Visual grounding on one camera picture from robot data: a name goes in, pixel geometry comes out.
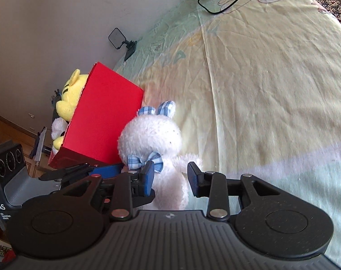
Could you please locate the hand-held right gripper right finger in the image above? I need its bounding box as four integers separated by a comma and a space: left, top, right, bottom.
187, 162, 280, 220

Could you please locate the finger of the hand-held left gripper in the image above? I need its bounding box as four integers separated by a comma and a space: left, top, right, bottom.
62, 164, 124, 187
40, 162, 94, 183

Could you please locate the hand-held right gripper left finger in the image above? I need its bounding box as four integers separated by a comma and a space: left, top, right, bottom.
55, 160, 157, 221

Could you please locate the white bunny plush plaid bow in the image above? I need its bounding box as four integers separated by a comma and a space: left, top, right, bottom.
118, 100, 203, 211

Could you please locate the red storage box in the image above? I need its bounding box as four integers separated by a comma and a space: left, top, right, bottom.
48, 62, 145, 171

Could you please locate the yellow tiger plush toy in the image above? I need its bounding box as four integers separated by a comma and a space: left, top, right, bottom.
53, 69, 89, 151

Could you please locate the wooden cabinet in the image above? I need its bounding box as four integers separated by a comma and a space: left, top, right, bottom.
0, 110, 56, 178

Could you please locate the white plush toy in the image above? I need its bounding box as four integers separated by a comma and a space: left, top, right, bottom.
51, 117, 69, 141

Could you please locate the black mirror on stand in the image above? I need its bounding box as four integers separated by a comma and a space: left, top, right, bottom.
108, 27, 138, 61

